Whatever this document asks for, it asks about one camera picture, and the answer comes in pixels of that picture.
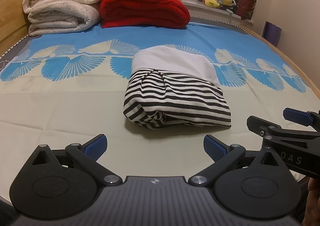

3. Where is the blue cream patterned bedsheet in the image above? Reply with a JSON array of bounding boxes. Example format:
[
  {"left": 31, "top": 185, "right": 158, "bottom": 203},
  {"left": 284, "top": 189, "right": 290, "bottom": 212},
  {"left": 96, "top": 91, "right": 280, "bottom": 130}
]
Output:
[{"left": 1, "top": 23, "right": 319, "bottom": 198}]

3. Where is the purple bin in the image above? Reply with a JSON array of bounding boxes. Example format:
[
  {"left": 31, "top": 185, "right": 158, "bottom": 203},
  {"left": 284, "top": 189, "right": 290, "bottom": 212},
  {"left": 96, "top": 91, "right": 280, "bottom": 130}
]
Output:
[{"left": 262, "top": 21, "right": 281, "bottom": 47}]

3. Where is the dark red cushion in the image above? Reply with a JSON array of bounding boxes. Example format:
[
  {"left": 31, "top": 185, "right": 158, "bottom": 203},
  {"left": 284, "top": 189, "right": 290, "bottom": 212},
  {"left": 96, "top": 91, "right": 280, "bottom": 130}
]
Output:
[{"left": 235, "top": 0, "right": 257, "bottom": 20}]

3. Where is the person's right hand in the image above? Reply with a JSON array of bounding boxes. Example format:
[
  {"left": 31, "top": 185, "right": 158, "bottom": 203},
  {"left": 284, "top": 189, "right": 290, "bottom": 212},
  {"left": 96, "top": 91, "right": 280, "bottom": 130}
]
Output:
[{"left": 302, "top": 178, "right": 320, "bottom": 226}]

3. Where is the red folded blanket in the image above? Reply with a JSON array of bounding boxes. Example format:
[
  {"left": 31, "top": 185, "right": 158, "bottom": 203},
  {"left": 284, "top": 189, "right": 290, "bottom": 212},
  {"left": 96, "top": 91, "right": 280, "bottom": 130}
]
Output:
[{"left": 99, "top": 0, "right": 190, "bottom": 29}]

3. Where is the cream folded quilt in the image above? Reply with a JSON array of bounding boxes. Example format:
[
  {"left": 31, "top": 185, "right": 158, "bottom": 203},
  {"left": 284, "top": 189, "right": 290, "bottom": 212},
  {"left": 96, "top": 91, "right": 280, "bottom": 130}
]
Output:
[{"left": 22, "top": 0, "right": 101, "bottom": 37}]

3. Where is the black white striped shirt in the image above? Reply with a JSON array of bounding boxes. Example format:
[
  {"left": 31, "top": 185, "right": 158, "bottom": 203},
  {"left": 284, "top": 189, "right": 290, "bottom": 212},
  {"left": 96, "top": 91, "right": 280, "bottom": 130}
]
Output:
[{"left": 123, "top": 45, "right": 232, "bottom": 130}]

